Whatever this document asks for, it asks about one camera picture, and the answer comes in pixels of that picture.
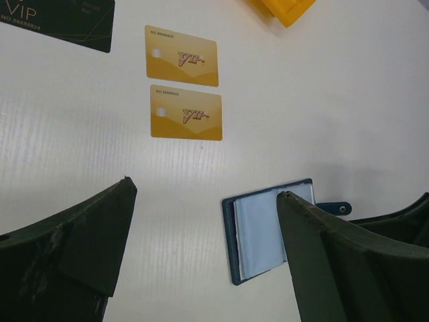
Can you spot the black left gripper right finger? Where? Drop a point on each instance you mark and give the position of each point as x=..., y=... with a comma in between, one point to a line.
x=343, y=272

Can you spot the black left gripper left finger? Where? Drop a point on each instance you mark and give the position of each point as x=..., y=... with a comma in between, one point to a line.
x=66, y=266

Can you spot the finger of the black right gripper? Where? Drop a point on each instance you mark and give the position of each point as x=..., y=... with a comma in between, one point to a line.
x=410, y=225

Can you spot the navy blue card holder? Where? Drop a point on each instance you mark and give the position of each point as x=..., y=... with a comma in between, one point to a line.
x=253, y=235

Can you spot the gold credit card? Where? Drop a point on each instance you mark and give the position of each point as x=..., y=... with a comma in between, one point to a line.
x=185, y=114
x=178, y=57

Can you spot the black credit card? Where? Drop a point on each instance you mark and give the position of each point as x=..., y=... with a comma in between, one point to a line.
x=87, y=23

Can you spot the yellow plastic bin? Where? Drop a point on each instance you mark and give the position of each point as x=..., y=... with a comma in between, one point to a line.
x=287, y=12

